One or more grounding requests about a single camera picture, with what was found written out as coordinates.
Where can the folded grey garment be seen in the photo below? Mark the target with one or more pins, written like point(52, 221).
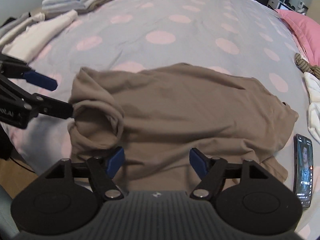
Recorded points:
point(13, 22)

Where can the olive striped garment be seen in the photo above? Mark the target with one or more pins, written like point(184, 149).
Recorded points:
point(304, 66)

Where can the folded beige garment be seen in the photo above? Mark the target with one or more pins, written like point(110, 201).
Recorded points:
point(95, 5)

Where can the pink pillow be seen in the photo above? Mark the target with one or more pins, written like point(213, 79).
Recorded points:
point(306, 31)

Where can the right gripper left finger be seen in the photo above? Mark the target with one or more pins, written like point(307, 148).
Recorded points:
point(103, 167)

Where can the polka dot bed sheet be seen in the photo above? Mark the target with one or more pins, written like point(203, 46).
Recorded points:
point(233, 37)

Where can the folded light blue garment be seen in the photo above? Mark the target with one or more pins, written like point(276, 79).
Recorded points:
point(63, 5)

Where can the taupe long sleeve shirt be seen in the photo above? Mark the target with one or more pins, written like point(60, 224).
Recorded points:
point(158, 115)

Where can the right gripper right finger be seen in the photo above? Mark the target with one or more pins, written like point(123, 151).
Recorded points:
point(211, 172)

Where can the white crumpled garment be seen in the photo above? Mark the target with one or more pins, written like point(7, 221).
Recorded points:
point(312, 85)

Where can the black smartphone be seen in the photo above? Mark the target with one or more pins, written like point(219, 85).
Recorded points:
point(303, 182)

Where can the folded white sweatshirt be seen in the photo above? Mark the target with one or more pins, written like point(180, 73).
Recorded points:
point(31, 42)

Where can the white bedside table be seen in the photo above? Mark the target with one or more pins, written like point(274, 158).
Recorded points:
point(277, 4)

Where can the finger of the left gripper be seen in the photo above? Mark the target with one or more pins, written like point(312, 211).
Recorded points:
point(40, 80)
point(52, 107)

